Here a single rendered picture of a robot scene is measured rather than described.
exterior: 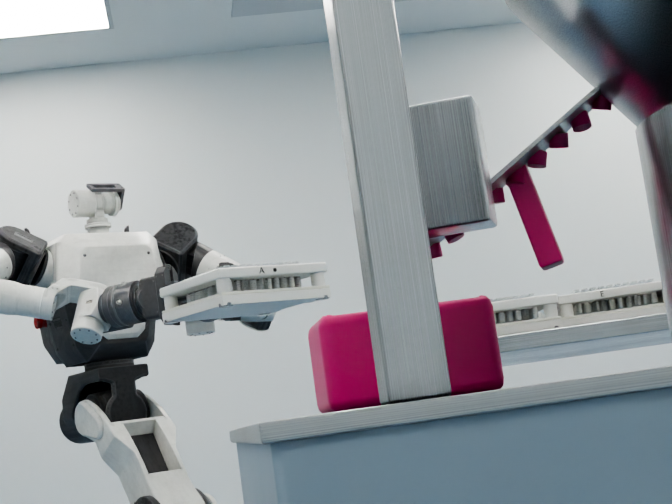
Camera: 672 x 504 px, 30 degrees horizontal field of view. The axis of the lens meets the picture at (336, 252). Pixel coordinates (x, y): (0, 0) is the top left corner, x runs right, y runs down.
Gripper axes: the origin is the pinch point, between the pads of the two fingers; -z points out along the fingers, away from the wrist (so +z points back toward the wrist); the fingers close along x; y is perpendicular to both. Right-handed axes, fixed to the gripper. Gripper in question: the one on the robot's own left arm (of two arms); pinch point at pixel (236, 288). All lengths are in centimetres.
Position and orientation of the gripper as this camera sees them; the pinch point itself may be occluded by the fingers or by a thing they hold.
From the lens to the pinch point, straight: 262.7
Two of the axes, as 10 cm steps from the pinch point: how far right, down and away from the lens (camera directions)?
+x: 1.5, 9.8, -1.5
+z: -4.5, 2.0, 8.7
